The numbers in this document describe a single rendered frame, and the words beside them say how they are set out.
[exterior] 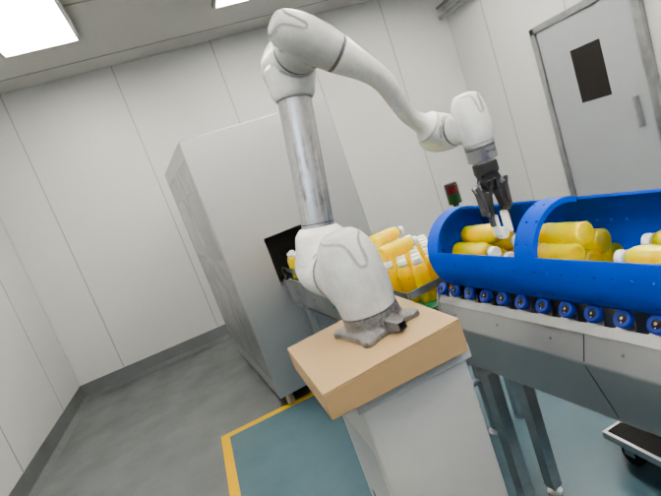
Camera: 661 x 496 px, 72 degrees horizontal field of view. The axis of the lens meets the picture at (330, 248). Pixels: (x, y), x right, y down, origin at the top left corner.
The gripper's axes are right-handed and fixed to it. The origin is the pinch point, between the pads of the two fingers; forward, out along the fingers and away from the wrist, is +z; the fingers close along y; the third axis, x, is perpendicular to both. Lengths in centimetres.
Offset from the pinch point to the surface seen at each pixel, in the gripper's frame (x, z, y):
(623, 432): 8, 102, 38
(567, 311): -26.2, 20.8, -11.2
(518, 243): -18.1, 1.5, -12.7
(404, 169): 424, 1, 251
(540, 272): -24.2, 8.7, -14.2
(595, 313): -34.0, 20.3, -10.8
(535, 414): 18, 80, 6
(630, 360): -42, 30, -13
